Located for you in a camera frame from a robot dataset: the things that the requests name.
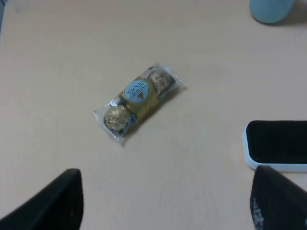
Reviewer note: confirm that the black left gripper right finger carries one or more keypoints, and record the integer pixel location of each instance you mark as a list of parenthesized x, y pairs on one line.
[(276, 203)]

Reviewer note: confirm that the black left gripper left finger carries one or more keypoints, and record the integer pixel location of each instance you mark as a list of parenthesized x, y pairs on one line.
[(58, 206)]

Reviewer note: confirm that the black and white eraser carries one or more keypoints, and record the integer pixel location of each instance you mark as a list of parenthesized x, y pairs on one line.
[(281, 144)]

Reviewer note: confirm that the Ferrero Rocher chocolate pack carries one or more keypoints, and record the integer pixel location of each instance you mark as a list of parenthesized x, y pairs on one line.
[(120, 117)]

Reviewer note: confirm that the light blue cup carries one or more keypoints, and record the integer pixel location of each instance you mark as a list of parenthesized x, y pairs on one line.
[(270, 11)]

